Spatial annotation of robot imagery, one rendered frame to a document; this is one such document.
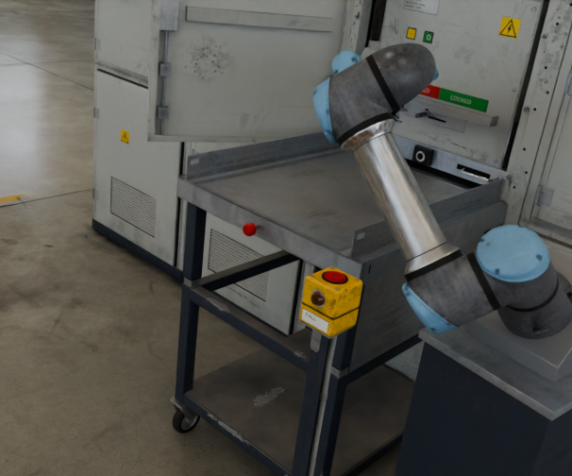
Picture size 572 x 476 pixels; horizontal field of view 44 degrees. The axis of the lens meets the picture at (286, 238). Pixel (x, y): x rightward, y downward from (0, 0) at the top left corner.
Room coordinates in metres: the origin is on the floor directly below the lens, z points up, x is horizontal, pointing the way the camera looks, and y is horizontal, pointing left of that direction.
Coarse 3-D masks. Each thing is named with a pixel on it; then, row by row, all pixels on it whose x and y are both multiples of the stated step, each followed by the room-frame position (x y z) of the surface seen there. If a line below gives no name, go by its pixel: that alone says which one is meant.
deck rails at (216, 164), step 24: (264, 144) 1.97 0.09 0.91; (288, 144) 2.05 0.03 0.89; (312, 144) 2.14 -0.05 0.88; (336, 144) 2.23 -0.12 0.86; (192, 168) 1.77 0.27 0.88; (216, 168) 1.83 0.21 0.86; (240, 168) 1.90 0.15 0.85; (264, 168) 1.93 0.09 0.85; (480, 192) 1.82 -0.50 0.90; (456, 216) 1.73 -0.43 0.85; (360, 240) 1.41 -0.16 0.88; (384, 240) 1.49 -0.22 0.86
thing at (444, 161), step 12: (408, 144) 2.16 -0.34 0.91; (420, 144) 2.13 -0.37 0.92; (408, 156) 2.16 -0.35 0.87; (444, 156) 2.08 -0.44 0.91; (456, 156) 2.05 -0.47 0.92; (444, 168) 2.07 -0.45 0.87; (456, 168) 2.05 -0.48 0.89; (468, 168) 2.02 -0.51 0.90; (480, 168) 2.00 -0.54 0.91; (504, 168) 1.98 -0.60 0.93; (480, 180) 1.99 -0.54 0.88
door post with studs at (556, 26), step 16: (560, 0) 1.90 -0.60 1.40; (560, 16) 1.89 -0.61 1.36; (544, 32) 1.91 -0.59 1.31; (560, 32) 1.88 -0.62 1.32; (544, 48) 1.91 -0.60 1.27; (560, 48) 1.88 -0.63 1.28; (544, 64) 1.90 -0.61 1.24; (544, 80) 1.89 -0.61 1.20; (528, 96) 1.91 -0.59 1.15; (544, 96) 1.88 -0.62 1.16; (528, 112) 1.91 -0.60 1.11; (544, 112) 1.88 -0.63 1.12; (528, 128) 1.90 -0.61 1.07; (528, 144) 1.89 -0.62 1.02; (512, 160) 1.91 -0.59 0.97; (528, 160) 1.88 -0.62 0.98; (512, 176) 1.91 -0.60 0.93; (528, 176) 1.87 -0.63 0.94; (512, 192) 1.89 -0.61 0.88; (512, 208) 1.89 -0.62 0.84; (512, 224) 1.88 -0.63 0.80
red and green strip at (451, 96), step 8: (432, 88) 2.14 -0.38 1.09; (440, 88) 2.13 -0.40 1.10; (432, 96) 2.14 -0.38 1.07; (440, 96) 2.12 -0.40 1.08; (448, 96) 2.11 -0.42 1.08; (456, 96) 2.09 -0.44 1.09; (464, 96) 2.07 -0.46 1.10; (472, 96) 2.06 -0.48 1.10; (456, 104) 2.09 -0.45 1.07; (464, 104) 2.07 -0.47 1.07; (472, 104) 2.06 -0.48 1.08; (480, 104) 2.04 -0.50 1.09
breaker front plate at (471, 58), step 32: (448, 0) 2.15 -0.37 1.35; (480, 0) 2.08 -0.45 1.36; (512, 0) 2.03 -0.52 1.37; (384, 32) 2.28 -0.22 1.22; (416, 32) 2.20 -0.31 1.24; (448, 32) 2.14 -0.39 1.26; (480, 32) 2.07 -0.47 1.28; (448, 64) 2.12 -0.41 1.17; (480, 64) 2.06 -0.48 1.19; (512, 64) 2.00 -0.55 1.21; (480, 96) 2.04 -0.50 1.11; (512, 96) 1.98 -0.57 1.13; (416, 128) 2.16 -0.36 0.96; (448, 128) 2.09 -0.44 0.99; (480, 128) 2.03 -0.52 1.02; (480, 160) 2.01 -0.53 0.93
